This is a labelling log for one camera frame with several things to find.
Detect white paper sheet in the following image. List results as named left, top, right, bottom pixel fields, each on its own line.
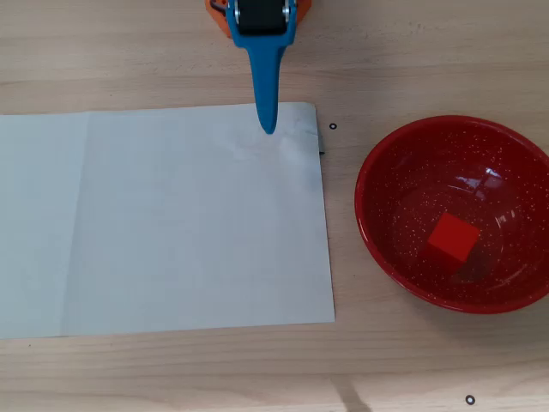
left=0, top=101, right=337, bottom=341

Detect orange robot base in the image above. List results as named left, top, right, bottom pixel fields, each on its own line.
left=204, top=0, right=315, bottom=41

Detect blue gripper body with servo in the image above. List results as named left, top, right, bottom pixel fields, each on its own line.
left=237, top=0, right=287, bottom=37

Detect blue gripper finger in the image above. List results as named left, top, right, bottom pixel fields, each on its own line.
left=226, top=0, right=299, bottom=136

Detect red speckled bowl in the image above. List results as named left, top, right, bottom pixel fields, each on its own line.
left=353, top=114, right=549, bottom=315

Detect red cube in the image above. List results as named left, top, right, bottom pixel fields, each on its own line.
left=417, top=211, right=482, bottom=274

